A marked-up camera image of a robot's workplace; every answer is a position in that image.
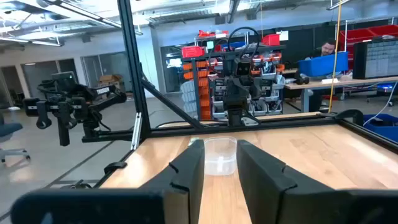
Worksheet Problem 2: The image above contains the red storage bin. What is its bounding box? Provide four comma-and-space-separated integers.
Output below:
262, 34, 280, 47
181, 45, 205, 59

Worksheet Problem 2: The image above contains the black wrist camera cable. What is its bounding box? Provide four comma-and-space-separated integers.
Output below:
226, 26, 261, 60

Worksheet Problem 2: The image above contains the red bin wall rack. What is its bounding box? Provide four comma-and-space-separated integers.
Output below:
338, 24, 398, 70

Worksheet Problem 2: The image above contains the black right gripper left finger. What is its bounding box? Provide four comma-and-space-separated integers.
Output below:
139, 139, 206, 224

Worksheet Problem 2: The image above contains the blue office chair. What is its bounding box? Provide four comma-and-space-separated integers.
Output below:
0, 113, 31, 163

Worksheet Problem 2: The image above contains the blue plastic tote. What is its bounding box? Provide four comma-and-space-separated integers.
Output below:
297, 51, 349, 78

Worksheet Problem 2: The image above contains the black small-parts drawer cabinet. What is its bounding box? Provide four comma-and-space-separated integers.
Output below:
353, 39, 398, 80

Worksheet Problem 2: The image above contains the black cable clamp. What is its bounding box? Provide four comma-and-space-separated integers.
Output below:
103, 161, 128, 175

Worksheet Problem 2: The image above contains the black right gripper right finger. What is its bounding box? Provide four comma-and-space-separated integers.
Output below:
236, 139, 341, 224

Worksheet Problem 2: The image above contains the white cable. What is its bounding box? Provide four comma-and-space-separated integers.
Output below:
363, 80, 398, 127

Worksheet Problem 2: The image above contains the person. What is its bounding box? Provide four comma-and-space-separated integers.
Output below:
306, 39, 337, 60

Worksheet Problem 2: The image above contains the clear plastic container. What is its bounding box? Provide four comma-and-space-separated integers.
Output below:
203, 136, 238, 177

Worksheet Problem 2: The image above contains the blue floor bin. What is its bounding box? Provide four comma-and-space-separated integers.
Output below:
363, 113, 398, 143

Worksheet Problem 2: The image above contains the cardboard box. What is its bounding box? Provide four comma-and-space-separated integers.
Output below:
98, 73, 124, 90

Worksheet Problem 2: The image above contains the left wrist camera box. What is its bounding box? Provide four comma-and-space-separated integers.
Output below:
234, 58, 252, 77

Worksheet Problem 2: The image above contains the shelf rack with orange bins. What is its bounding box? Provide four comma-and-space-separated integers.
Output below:
182, 43, 285, 121

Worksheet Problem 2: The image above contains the wooden workbench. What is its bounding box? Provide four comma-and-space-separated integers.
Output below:
284, 75, 398, 113

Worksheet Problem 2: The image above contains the black aluminium table frame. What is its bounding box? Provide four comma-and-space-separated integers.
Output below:
81, 0, 398, 190

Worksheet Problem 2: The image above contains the thin wooden stir stick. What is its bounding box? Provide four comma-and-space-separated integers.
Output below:
328, 0, 343, 113

